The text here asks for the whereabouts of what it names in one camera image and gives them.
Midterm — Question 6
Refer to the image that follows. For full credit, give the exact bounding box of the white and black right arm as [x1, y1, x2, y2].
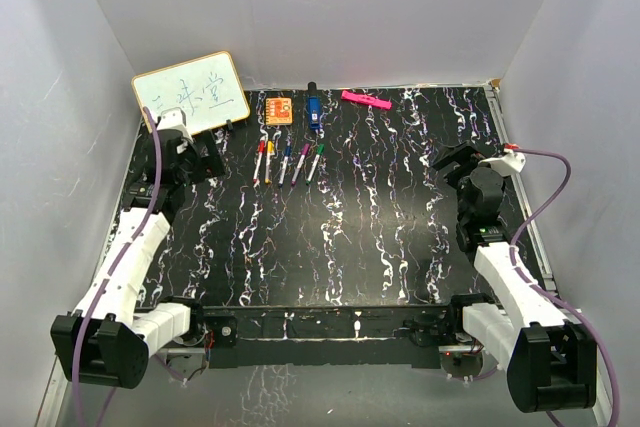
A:
[433, 142, 597, 413]

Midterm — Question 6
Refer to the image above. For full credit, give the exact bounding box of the white pen with purple tip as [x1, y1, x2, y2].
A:
[290, 143, 310, 187]

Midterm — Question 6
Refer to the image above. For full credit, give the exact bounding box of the white pen with red tip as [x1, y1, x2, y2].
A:
[252, 150, 264, 184]

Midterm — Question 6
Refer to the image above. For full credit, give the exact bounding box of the aluminium frame rail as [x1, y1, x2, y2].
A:
[484, 82, 612, 426]

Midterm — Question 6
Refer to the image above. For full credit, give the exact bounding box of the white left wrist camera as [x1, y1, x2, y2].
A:
[157, 107, 193, 141]

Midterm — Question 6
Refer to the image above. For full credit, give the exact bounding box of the pink plastic tool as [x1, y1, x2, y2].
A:
[341, 90, 392, 111]

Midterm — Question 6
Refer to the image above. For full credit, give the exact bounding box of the white pen with yellow tip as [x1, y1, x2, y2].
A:
[264, 140, 275, 184]

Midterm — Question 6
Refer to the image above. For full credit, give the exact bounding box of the blue stapler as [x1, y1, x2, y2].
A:
[307, 82, 321, 131]

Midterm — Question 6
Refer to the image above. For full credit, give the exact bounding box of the white pen with green tip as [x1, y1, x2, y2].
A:
[305, 153, 323, 186]

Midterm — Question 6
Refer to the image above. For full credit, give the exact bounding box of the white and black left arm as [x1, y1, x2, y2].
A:
[50, 128, 225, 389]

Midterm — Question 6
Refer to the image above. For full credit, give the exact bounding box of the small orange notebook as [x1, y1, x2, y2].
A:
[265, 97, 293, 126]

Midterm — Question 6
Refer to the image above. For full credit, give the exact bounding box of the small whiteboard with yellow frame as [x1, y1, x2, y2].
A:
[131, 51, 251, 135]

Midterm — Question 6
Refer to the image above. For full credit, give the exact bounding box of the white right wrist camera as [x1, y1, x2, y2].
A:
[479, 143, 526, 177]

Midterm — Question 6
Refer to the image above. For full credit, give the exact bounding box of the white pen with blue tip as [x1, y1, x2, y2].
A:
[277, 143, 292, 187]

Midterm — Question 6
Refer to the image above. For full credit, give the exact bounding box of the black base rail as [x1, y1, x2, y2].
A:
[203, 305, 455, 369]

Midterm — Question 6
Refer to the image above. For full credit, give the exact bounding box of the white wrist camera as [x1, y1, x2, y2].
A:
[157, 107, 193, 141]
[479, 143, 526, 177]

